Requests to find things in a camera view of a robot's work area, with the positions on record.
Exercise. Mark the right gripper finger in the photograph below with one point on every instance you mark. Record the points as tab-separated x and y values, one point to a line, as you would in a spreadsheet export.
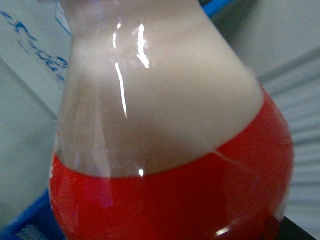
288	230

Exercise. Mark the red label drink bottle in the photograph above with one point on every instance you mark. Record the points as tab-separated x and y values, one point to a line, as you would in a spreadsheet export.
163	133

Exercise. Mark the blue plastic shopping basket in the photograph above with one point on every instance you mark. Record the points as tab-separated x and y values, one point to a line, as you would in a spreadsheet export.
37	222

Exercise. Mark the white chest freezer blue rim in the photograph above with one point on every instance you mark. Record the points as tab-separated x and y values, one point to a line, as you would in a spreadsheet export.
35	42

